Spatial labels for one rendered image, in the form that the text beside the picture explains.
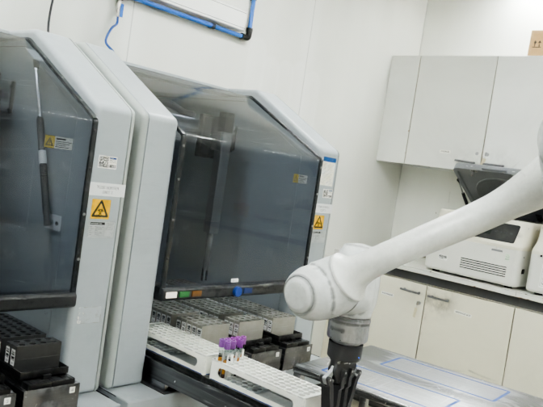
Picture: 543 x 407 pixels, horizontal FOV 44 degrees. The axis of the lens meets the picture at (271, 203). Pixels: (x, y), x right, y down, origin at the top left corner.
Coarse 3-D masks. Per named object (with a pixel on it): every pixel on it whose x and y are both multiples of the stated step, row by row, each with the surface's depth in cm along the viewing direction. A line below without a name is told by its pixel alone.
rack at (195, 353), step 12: (156, 324) 190; (156, 336) 179; (168, 336) 179; (180, 336) 180; (192, 336) 183; (156, 348) 179; (168, 348) 181; (180, 348) 172; (192, 348) 171; (204, 348) 172; (216, 348) 174; (180, 360) 172; (192, 360) 180; (204, 360) 166; (204, 372) 167
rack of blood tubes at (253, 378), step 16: (224, 368) 162; (240, 368) 160; (256, 368) 162; (272, 368) 164; (240, 384) 161; (256, 384) 162; (272, 384) 151; (288, 384) 153; (304, 384) 155; (272, 400) 158; (288, 400) 160; (304, 400) 146; (320, 400) 150
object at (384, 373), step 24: (312, 360) 192; (360, 360) 200; (384, 360) 204; (408, 360) 208; (360, 384) 176; (384, 384) 179; (408, 384) 182; (432, 384) 186; (456, 384) 189; (480, 384) 193
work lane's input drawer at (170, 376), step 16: (144, 368) 179; (160, 368) 174; (176, 368) 172; (176, 384) 170; (192, 384) 166; (208, 384) 163; (208, 400) 162; (224, 400) 159; (240, 400) 156; (256, 400) 154
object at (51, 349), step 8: (16, 344) 148; (24, 344) 149; (32, 344) 151; (40, 344) 151; (48, 344) 153; (56, 344) 154; (16, 352) 147; (24, 352) 148; (32, 352) 150; (40, 352) 151; (48, 352) 153; (56, 352) 154; (16, 360) 147; (24, 360) 149; (32, 360) 150; (40, 360) 152; (48, 360) 153; (56, 360) 155; (16, 368) 147; (24, 368) 149; (32, 368) 150; (40, 368) 152
